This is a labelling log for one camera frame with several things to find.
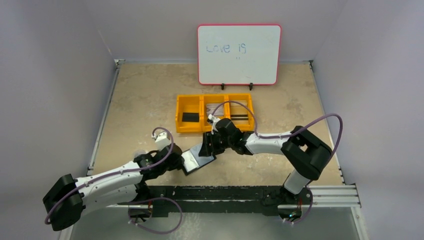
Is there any black leather card holder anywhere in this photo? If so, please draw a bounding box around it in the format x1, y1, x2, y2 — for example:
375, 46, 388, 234
181, 143, 216, 176

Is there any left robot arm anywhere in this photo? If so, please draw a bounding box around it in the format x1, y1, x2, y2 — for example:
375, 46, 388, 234
42, 144, 183, 231

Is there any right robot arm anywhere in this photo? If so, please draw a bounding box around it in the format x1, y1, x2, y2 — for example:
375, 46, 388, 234
198, 118, 333, 204

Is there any gold striped card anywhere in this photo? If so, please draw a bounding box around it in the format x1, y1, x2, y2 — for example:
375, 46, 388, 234
229, 100, 250, 122

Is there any silver VIP card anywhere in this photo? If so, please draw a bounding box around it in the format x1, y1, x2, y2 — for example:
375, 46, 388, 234
205, 103, 225, 117

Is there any black card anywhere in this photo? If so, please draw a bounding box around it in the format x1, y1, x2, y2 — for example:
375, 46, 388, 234
181, 112, 200, 123

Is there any middle yellow bin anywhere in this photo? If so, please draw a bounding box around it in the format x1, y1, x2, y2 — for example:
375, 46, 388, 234
202, 94, 230, 132

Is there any left yellow bin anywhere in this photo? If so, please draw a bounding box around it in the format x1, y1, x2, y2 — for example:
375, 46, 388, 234
175, 94, 202, 134

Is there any pink framed whiteboard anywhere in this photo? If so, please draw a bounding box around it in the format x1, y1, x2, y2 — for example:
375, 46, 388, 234
197, 23, 283, 86

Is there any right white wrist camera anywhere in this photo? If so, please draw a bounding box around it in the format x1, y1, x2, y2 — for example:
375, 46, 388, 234
207, 114, 221, 132

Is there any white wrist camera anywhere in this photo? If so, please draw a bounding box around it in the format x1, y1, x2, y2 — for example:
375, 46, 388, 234
207, 114, 221, 132
151, 131, 173, 151

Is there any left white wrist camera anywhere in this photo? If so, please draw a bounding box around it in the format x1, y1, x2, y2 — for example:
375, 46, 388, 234
151, 131, 173, 151

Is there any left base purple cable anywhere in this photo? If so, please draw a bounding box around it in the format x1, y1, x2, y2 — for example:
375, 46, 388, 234
127, 197, 183, 235

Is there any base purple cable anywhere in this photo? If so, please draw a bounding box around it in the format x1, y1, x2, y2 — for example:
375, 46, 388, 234
281, 192, 316, 227
127, 197, 183, 235

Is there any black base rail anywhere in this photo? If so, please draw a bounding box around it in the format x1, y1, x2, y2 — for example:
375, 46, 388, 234
120, 183, 314, 221

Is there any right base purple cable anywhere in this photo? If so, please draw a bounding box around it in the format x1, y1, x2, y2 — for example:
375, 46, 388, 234
281, 192, 316, 227

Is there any aluminium frame rail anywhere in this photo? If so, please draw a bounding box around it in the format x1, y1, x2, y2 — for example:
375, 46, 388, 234
67, 185, 362, 209

